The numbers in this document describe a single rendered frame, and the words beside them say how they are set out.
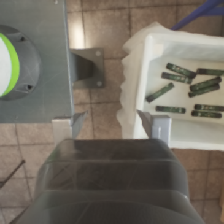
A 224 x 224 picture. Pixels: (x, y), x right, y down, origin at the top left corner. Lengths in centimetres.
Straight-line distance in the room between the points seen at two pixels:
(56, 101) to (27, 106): 7
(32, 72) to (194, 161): 151
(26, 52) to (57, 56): 6
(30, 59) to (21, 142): 130
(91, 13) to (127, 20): 26
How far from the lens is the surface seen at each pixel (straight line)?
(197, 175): 174
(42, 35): 38
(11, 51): 31
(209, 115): 95
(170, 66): 83
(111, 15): 132
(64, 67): 36
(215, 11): 100
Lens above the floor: 126
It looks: 76 degrees down
